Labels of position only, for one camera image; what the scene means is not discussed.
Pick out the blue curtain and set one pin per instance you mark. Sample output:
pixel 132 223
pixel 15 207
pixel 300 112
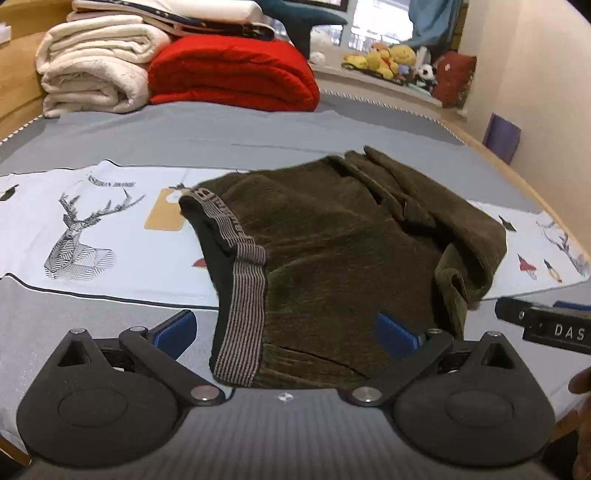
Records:
pixel 434 22

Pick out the grey white printed bedsheet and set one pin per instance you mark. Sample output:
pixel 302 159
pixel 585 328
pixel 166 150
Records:
pixel 207 135

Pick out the white round plush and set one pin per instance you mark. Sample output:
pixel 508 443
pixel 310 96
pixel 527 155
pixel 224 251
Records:
pixel 317 58

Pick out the panda plush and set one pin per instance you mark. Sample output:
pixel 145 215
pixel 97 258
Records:
pixel 426 76

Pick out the purple bag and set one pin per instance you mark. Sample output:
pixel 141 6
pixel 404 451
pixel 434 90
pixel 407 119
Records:
pixel 502 137

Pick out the red folded blanket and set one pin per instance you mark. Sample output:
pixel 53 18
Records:
pixel 269 76

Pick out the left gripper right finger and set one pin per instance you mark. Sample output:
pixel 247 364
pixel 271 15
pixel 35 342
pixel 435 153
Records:
pixel 463 403

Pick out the wooden bed frame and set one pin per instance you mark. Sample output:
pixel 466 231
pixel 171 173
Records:
pixel 511 176

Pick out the wooden headboard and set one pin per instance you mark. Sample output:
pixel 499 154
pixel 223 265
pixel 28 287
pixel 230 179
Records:
pixel 21 93

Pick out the white folded quilt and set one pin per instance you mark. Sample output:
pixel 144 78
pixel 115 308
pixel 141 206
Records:
pixel 182 18

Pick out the cream folded blanket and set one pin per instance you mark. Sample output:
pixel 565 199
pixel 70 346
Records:
pixel 97 64

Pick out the olive corduroy pants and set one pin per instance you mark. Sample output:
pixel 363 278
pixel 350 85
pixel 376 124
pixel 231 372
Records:
pixel 304 260

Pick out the yellow bear plush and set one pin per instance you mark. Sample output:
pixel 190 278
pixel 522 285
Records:
pixel 390 63

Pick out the person's right hand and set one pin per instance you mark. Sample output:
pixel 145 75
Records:
pixel 580 384

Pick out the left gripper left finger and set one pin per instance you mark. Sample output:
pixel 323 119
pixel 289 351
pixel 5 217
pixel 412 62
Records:
pixel 106 402

